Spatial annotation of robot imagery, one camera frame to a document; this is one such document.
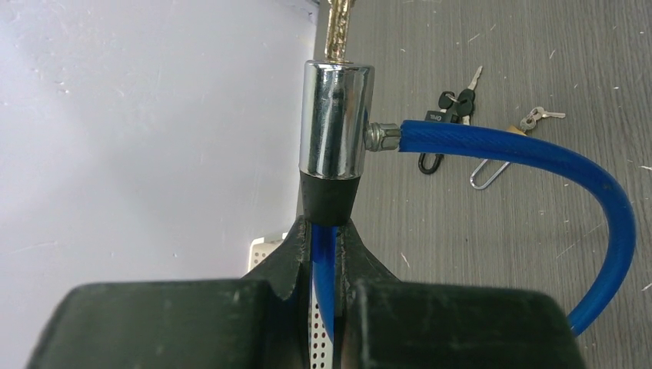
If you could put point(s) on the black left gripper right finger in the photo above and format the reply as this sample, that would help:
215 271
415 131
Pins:
383 322

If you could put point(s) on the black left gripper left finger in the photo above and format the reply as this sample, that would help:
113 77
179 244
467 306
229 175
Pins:
217 323

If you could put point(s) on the blue cable lock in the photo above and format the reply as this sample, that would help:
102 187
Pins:
336 133

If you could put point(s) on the black headed key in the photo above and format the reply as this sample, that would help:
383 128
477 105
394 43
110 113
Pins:
458 108

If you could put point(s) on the silver key bunch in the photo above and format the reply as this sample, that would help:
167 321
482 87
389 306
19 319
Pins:
529 122

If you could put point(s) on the white perforated plastic basket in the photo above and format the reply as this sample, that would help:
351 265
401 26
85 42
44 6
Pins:
319 344

